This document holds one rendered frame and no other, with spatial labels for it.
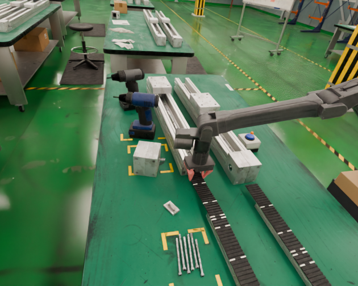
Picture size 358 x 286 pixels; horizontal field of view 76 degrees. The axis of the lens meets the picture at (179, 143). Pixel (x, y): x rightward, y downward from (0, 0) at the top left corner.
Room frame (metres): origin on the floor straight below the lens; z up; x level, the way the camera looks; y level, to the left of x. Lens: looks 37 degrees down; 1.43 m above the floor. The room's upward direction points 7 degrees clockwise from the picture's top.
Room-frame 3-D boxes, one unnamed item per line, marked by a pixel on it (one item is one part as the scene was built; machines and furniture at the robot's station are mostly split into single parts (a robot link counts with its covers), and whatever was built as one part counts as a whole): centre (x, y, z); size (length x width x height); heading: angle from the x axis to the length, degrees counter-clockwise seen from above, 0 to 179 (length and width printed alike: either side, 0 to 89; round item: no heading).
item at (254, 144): (0.89, -0.32, 0.81); 0.10 x 0.08 x 0.06; 110
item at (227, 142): (1.11, -0.11, 0.82); 0.80 x 0.10 x 0.09; 20
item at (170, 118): (1.05, 0.07, 0.82); 0.80 x 0.10 x 0.09; 20
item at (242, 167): (0.70, -0.27, 0.83); 0.12 x 0.09 x 0.10; 110
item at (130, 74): (1.14, 0.32, 0.89); 0.20 x 0.08 x 0.22; 125
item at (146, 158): (0.68, 0.10, 0.83); 0.11 x 0.10 x 0.10; 89
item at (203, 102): (1.11, -0.11, 0.87); 0.16 x 0.11 x 0.07; 20
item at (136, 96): (0.90, 0.21, 0.89); 0.20 x 0.08 x 0.22; 92
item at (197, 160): (0.64, -0.08, 0.90); 0.10 x 0.07 x 0.07; 110
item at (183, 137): (0.63, -0.04, 1.00); 0.12 x 0.09 x 0.12; 93
